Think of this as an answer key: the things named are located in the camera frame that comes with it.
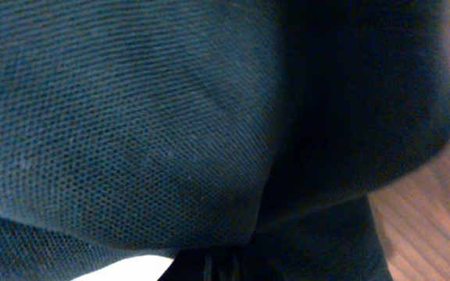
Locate black t-shirt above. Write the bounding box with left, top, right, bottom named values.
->
left=0, top=0, right=450, bottom=280

